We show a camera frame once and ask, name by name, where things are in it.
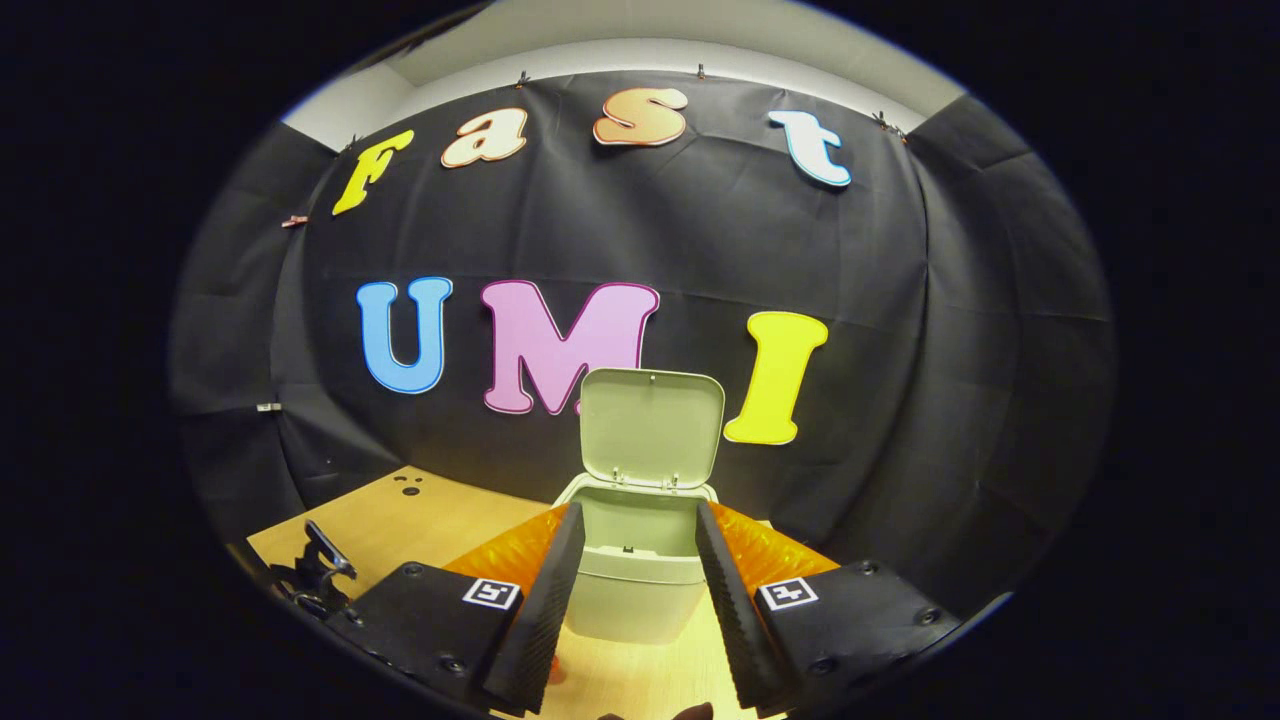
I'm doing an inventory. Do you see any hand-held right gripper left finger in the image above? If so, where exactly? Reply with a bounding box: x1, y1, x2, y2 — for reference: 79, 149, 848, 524
330, 502, 587, 717

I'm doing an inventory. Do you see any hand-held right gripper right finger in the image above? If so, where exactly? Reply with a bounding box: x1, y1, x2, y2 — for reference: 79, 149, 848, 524
695, 500, 963, 719

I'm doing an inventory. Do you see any pale green garbage bin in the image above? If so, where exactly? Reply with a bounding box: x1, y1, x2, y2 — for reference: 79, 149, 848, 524
553, 367, 727, 646

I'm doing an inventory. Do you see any wooden desktop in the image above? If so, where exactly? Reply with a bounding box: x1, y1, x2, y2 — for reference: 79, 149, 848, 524
247, 465, 791, 720

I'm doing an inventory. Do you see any black backdrop cloth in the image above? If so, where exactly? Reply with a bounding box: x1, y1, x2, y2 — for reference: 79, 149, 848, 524
170, 70, 1116, 621

